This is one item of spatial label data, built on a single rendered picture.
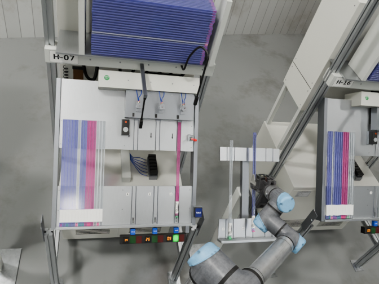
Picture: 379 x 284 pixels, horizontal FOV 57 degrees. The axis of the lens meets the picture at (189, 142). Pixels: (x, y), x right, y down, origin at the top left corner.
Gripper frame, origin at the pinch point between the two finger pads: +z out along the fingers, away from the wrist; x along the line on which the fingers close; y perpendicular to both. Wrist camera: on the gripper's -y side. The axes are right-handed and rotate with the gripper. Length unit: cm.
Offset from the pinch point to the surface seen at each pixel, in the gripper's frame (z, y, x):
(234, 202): 13.7, -16.3, 3.4
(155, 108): 11, 34, 51
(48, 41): 9, 61, 100
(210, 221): 82, -60, -7
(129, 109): 11, 33, 64
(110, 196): 7, -10, 71
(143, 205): 6, -15, 55
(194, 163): 10.5, 6.6, 29.5
